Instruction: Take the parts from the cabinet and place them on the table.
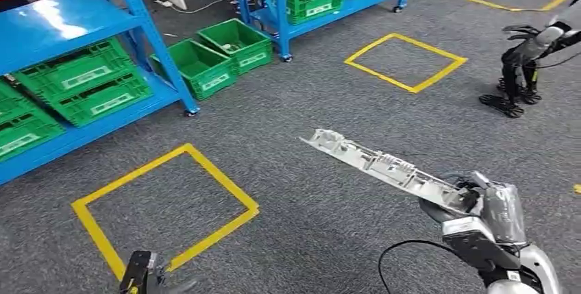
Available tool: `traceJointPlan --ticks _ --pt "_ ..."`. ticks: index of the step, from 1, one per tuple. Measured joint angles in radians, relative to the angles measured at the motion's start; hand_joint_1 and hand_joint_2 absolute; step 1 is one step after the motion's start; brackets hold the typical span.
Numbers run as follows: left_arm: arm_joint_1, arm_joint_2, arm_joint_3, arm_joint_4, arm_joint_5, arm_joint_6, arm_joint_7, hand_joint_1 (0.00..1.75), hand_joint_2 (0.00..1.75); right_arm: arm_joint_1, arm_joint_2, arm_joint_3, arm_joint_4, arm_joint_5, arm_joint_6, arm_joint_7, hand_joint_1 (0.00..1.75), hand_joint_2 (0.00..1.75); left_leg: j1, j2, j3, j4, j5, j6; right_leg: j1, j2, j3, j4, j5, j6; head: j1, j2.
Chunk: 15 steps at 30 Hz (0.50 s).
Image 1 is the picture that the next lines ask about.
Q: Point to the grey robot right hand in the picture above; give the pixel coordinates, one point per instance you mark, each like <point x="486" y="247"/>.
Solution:
<point x="504" y="212"/>

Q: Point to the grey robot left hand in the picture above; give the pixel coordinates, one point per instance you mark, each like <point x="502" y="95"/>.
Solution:
<point x="174" y="285"/>

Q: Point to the open green plastic crate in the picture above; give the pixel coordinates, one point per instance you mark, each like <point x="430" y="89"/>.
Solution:
<point x="245" y="53"/>
<point x="199" y="71"/>

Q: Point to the blue metal shelf rack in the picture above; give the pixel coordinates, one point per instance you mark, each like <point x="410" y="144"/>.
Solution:
<point x="68" y="19"/>
<point x="279" y="15"/>

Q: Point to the chrome metal parts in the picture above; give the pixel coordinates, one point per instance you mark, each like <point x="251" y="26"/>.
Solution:
<point x="240" y="3"/>

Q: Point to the dark right wrist camera box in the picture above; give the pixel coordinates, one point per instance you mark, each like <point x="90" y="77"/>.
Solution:
<point x="476" y="244"/>

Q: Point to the yellow tape scrap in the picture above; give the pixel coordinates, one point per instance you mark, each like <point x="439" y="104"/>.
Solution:
<point x="577" y="189"/>

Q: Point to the small metal part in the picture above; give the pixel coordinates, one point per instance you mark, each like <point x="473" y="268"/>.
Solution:
<point x="232" y="47"/>

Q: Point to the white plastic trim part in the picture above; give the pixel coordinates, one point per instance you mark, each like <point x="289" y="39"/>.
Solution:
<point x="386" y="169"/>

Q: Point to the black and silver humanoid robot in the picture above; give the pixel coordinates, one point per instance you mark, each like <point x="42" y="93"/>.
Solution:
<point x="517" y="69"/>

